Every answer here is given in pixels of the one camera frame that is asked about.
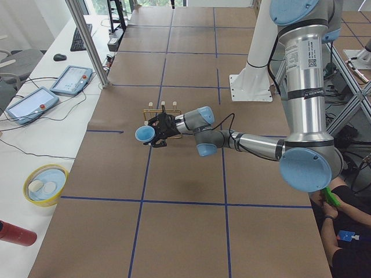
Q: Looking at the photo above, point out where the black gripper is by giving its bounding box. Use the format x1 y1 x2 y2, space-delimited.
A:
146 113 177 148

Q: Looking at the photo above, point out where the light blue cup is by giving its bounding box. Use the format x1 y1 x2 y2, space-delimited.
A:
134 125 156 143

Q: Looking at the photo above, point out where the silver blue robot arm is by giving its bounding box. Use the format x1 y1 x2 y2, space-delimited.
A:
135 1 343 192

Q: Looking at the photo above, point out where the far blue teach pendant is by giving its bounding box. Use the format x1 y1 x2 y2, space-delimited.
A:
50 65 93 96

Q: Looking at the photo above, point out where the blue teach pendant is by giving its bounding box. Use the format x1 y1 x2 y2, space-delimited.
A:
50 65 93 96
5 87 59 125

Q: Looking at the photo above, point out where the black keyboard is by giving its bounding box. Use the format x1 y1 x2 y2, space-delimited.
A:
70 28 86 52

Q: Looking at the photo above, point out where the near blue teach pendant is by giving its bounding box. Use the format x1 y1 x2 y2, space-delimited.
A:
5 87 59 125

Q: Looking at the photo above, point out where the black computer mouse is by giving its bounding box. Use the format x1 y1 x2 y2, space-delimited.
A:
53 53 67 61

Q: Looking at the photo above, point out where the yellow bowl with blue lid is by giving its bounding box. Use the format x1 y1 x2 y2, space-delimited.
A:
23 164 69 207

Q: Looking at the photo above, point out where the grey office chair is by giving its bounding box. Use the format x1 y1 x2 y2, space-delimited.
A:
1 49 43 113

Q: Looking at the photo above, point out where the red bottle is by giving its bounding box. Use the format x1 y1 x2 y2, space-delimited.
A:
1 221 37 246

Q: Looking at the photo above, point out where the green handheld object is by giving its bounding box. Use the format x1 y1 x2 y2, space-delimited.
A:
320 187 341 209

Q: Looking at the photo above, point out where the person in black clothes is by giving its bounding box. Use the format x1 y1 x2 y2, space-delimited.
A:
310 177 370 277

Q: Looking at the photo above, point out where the gold wire cup holder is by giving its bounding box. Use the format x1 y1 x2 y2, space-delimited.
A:
143 101 184 140

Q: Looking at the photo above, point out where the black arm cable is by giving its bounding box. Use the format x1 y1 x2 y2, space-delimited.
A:
210 112 279 160

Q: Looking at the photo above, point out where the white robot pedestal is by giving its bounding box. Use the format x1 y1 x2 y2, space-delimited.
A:
230 0 278 102

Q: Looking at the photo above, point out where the aluminium frame post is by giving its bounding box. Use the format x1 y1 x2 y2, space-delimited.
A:
65 0 109 88

